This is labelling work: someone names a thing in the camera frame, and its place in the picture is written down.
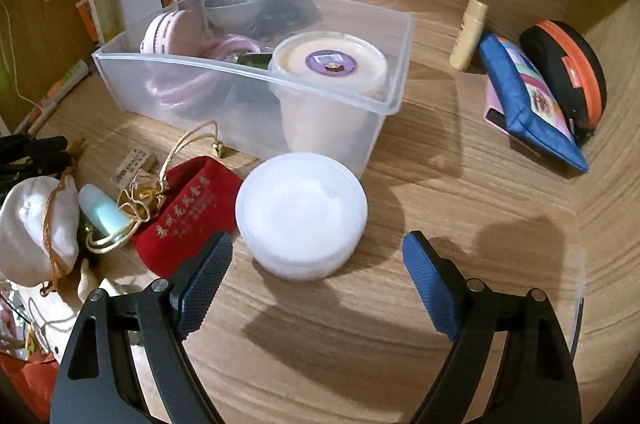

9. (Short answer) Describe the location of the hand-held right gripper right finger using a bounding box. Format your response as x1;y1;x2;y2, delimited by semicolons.
402;231;584;424

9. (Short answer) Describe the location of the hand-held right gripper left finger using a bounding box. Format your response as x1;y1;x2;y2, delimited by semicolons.
50;231;234;424

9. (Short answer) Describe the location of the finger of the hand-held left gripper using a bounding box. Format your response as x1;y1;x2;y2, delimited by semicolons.
0;153;74;181
0;135;69;157

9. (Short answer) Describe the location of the white satin drawstring pouch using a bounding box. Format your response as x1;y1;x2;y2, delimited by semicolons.
0;176;81;287

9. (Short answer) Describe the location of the red velvet pouch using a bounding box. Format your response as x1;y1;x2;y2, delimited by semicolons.
131;155;246;280

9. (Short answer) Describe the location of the gold drawstring pouch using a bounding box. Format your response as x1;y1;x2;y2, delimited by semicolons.
117;170;171;221

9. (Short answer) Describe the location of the white round plastic container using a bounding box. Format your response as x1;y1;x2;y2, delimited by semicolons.
235;153;369;281

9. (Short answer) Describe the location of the clear plastic storage box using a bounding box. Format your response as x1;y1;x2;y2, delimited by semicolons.
91;0;415;181

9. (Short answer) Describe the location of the wooden desktop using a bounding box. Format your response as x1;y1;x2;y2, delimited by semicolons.
15;0;640;424

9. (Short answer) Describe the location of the green and white marker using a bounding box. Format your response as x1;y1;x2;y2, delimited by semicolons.
46;59;92;101

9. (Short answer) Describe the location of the light blue small bottle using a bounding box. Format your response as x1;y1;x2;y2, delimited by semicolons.
78;184;132;239

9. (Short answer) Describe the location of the small wooden stamp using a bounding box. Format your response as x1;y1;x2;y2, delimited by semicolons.
112;146;159;183

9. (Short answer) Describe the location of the orange packet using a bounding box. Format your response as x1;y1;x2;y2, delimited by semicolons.
75;0;101;42

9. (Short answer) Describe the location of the pink round case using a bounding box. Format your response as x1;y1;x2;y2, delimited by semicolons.
140;10;207;55

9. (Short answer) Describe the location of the pink flat item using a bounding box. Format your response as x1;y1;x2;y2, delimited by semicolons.
484;80;531;150

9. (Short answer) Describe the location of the blue zipper pouch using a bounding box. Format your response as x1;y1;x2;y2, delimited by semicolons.
478;32;590;172

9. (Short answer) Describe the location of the lidded tub with purple label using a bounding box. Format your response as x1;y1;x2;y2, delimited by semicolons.
267;31;390;151

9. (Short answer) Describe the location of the cream tube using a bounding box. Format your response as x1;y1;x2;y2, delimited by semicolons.
448;0;489;72

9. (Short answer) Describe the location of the black case with orange zipper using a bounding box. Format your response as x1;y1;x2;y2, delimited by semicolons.
519;20;608;140

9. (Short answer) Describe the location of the black item in box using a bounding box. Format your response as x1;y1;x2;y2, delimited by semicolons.
247;0;322;48

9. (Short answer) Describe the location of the white cable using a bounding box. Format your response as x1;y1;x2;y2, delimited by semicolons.
0;0;36;107

